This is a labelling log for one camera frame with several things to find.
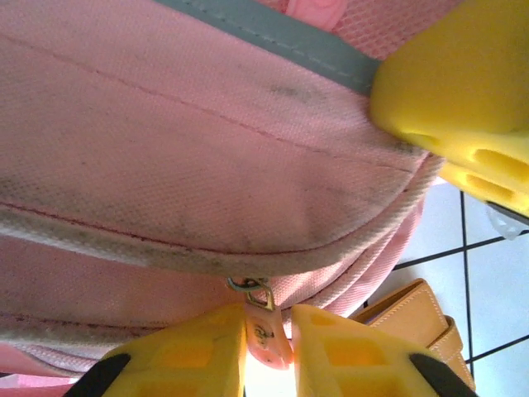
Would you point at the pink student backpack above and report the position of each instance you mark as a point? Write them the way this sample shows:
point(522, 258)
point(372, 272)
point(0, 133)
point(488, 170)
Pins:
point(165, 144)

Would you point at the orange notebook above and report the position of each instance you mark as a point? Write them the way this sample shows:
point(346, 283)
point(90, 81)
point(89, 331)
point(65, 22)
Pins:
point(413, 314)

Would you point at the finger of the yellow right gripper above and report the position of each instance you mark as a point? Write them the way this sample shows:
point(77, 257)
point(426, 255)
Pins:
point(463, 82)

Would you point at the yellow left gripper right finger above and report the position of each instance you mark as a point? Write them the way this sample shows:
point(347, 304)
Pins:
point(351, 364)

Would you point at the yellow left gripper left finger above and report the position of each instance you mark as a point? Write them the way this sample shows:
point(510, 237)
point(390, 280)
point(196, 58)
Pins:
point(194, 360)

